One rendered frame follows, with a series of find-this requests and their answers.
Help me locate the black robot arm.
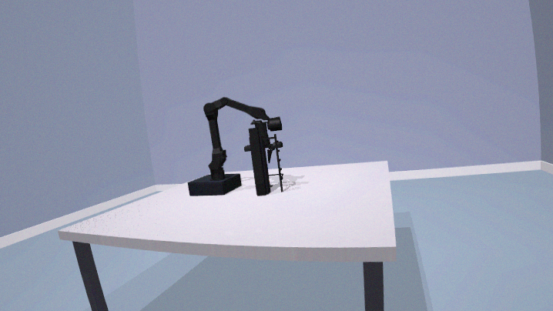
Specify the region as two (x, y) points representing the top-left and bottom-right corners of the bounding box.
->
(203, 97), (282, 181)

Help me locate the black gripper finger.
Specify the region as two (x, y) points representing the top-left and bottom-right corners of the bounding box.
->
(267, 149), (274, 163)

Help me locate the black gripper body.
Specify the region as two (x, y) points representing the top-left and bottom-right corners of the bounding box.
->
(244, 132), (283, 152)

